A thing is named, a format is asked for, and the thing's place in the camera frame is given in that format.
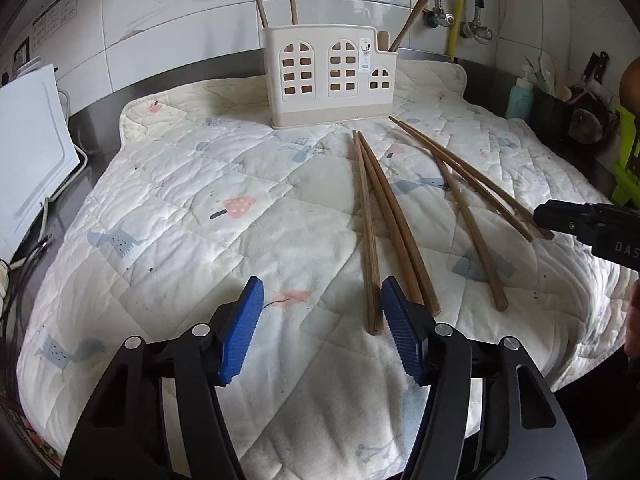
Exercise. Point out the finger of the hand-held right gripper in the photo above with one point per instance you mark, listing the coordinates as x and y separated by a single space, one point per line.
560 216

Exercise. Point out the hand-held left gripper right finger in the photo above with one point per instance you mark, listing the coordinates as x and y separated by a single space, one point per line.
402 332

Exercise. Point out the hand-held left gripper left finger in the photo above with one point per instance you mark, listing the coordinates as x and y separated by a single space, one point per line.
242 330

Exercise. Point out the brown wooden chopstick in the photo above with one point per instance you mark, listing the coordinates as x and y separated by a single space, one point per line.
470 230
421 12
366 240
292 2
470 174
411 15
258 5
465 183
400 222

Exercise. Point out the cream plastic chopstick holder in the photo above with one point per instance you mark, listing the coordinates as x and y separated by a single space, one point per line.
320 105

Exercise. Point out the person's right forearm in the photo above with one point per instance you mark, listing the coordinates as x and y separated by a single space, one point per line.
633 320

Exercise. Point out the green plastic dish rack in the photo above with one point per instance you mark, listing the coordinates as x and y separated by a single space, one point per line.
627 160

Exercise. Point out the black utensil container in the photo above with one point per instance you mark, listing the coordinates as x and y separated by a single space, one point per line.
550 115

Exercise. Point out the wooden spoon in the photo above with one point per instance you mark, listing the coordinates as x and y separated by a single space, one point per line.
564 92

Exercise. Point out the teal pump bottle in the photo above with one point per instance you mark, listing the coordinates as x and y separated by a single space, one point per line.
520 97

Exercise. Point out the white rice paddle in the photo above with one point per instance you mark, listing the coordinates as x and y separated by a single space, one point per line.
547 67

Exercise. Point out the brown round object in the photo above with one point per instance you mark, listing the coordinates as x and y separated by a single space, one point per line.
631 82

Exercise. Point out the white printed quilted mat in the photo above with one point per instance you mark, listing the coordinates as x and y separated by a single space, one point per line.
200 170

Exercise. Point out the metal angle valve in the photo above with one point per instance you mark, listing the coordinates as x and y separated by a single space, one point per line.
480 32

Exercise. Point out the metal valve with red knob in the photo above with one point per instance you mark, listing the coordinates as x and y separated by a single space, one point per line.
442 19

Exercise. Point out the yellow gas pipe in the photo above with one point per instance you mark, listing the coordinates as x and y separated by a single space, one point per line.
460 5

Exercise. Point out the white countertop appliance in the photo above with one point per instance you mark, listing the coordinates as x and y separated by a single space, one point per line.
30 160

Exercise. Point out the wall power socket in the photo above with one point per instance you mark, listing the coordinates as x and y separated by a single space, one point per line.
20 54

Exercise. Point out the printed wall notice sticker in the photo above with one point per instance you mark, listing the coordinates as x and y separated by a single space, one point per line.
52 20

